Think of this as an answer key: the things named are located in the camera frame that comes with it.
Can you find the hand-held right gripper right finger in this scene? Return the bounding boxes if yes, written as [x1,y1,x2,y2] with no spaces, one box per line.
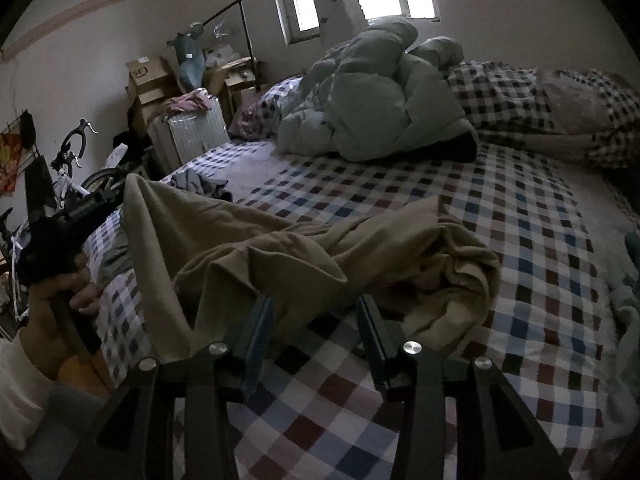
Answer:
[356,294,573,480]

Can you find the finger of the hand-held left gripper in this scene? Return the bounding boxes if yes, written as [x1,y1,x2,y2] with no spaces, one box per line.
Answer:
[75,184,129,222]

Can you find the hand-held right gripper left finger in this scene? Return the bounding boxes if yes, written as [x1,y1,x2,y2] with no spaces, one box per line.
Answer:
[62,295,276,480]

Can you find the beige garment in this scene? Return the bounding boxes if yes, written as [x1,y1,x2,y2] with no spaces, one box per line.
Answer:
[122,174,502,361]

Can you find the person's left hand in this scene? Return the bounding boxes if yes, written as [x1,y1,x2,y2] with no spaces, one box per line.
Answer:
[22,266,104,377]

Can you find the white bicycle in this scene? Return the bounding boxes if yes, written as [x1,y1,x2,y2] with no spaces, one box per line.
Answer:
[0,119,127,323]

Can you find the greyish green garment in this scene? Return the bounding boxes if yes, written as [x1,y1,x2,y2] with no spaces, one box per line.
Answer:
[167,167,234,202]

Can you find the black hanging bag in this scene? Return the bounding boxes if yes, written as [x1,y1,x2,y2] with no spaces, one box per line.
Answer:
[17,110,37,150]

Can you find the white ribbed suitcase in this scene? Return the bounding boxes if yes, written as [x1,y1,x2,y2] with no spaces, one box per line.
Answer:
[147,105,229,175]

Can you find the pink cloth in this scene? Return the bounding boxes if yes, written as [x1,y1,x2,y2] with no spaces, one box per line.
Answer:
[160,89,213,116]

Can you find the open cardboard box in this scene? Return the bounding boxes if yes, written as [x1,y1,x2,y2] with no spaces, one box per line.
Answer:
[125,56,177,107]

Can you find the checkered bed sheet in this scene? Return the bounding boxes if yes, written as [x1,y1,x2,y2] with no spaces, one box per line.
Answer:
[80,137,640,480]

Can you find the green plush toy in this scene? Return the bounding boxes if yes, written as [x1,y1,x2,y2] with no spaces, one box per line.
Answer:
[167,22,208,92]

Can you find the floral pillow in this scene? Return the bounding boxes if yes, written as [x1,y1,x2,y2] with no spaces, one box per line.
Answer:
[234,104,272,140]

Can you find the black floor stand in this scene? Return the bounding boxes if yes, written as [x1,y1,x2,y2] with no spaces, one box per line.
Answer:
[202,0,258,92]

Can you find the pale green duvet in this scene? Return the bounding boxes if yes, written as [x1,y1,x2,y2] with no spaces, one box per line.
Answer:
[276,16,481,163]

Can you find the teal cloth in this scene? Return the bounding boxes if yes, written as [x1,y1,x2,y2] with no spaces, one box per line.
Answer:
[607,232,640,348]

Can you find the dark checkered quilt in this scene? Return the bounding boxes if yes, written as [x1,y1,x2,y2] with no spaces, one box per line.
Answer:
[442,60,640,171]

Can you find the red wall poster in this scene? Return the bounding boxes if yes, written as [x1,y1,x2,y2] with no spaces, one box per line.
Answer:
[0,130,23,197]

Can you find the wooden bed frame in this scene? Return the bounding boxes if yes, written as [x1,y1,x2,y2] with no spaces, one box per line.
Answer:
[55,347,117,397]

